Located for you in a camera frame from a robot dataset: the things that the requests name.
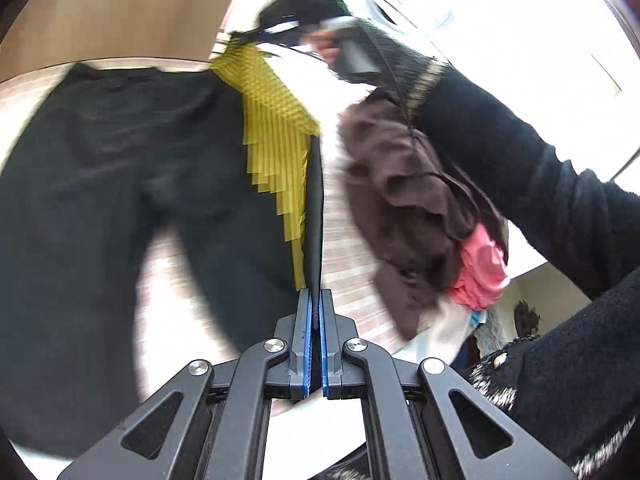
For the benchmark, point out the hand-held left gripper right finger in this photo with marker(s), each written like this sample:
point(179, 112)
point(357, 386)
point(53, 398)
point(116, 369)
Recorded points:
point(326, 312)

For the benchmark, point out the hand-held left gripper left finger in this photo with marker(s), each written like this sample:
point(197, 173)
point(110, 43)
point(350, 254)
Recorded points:
point(305, 312)

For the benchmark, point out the black garment with yellow pleats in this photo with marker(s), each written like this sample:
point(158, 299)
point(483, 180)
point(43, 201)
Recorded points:
point(100, 185)

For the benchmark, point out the person's right forearm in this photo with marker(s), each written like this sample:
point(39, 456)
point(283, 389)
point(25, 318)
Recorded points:
point(500, 145)

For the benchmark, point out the person's right hand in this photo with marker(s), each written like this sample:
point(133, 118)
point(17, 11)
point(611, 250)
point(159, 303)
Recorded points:
point(327, 50)

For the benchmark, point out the white cloth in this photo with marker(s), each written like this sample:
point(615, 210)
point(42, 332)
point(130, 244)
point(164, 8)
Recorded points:
point(440, 330)

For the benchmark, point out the brown cloth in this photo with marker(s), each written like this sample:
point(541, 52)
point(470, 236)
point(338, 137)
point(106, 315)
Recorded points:
point(400, 200)

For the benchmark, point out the pink cloth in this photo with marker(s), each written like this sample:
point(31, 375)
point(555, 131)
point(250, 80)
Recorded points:
point(480, 272)

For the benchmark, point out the person's black jacket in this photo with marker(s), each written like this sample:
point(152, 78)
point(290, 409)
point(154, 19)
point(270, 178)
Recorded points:
point(565, 375)

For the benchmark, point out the dark wall ornament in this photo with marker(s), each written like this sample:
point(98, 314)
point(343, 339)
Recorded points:
point(527, 316)

